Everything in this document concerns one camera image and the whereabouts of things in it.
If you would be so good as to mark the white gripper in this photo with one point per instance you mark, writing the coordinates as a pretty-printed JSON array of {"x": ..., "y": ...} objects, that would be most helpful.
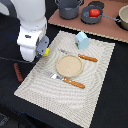
[{"x": 32, "y": 43}]

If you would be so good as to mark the yellow butter box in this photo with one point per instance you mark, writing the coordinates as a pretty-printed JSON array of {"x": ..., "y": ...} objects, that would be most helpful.
[{"x": 46, "y": 52}]

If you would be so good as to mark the light blue milk carton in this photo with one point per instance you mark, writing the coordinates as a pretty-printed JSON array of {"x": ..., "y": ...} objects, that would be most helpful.
[{"x": 81, "y": 40}]

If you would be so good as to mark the red tomato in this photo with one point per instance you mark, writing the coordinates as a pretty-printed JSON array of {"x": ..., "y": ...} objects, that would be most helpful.
[{"x": 94, "y": 13}]

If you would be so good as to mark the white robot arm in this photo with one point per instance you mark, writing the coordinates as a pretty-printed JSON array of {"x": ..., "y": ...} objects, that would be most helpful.
[{"x": 31, "y": 13}]

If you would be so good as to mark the brown sausage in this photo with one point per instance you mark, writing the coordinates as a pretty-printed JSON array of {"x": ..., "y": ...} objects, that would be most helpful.
[{"x": 18, "y": 72}]

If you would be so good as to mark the round tan plate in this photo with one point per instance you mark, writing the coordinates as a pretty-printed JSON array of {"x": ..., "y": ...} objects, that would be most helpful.
[{"x": 69, "y": 66}]

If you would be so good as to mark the grey cooking pot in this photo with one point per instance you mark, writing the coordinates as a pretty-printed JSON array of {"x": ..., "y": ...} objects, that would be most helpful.
[{"x": 68, "y": 9}]

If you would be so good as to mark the beige woven placemat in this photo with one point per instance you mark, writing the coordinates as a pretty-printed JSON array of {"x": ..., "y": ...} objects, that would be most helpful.
[{"x": 69, "y": 102}]

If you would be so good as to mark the tan wooden bowl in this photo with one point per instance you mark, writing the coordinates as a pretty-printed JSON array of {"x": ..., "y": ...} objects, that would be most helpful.
[{"x": 123, "y": 14}]

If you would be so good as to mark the knife with orange handle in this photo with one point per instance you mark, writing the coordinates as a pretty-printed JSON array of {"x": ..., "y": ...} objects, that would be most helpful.
[{"x": 79, "y": 55}]

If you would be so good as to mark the fork with orange handle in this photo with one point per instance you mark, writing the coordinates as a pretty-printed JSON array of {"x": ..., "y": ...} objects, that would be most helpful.
[{"x": 55, "y": 76}]

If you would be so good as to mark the grey saucepan with handle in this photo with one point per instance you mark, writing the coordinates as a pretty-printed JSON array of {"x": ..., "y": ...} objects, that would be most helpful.
[{"x": 93, "y": 20}]

